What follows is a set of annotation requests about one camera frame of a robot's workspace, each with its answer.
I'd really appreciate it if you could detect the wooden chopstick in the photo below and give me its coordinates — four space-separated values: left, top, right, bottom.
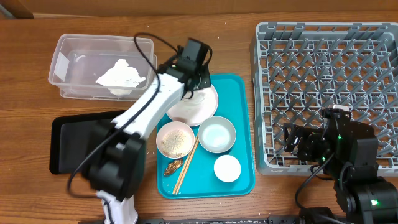
174 138 200 195
172 134 199 195

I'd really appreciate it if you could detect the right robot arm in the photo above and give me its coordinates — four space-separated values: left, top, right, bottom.
283 105 397 223

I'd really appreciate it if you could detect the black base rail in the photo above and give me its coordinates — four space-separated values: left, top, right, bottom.
137 215 305 224

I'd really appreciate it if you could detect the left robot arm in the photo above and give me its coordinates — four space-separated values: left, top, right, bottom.
80 56 211 223

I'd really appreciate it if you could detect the grey-green ceramic bowl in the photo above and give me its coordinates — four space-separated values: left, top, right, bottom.
198 116 237 154

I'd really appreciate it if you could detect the large white plate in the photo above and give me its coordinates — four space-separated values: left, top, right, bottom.
166 85 218 126

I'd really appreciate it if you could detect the teal plastic tray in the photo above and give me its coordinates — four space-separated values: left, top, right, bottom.
156 74 256 199

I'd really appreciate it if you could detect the pink bowl with crumbs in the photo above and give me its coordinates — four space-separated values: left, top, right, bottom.
156 121 195 159

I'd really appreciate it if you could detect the wooden chopstick left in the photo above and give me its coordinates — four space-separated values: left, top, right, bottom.
172 134 199 195

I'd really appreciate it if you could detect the small white cup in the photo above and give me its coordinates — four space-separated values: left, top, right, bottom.
214 155 241 183

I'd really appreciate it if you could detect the clear plastic bin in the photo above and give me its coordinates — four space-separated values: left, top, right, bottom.
48 34 156 101

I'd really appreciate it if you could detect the wooden chopstick right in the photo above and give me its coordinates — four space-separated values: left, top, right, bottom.
174 138 200 195

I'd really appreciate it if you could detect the white napkin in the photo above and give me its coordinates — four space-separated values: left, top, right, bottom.
96 59 146 96

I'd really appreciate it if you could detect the brown food scrap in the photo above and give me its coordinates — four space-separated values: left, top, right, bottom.
164 158 183 177

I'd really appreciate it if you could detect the black tray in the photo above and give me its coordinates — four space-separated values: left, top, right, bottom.
49 110 124 175

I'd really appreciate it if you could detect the grey dish rack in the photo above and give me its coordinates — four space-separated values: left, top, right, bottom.
250 22 397 177

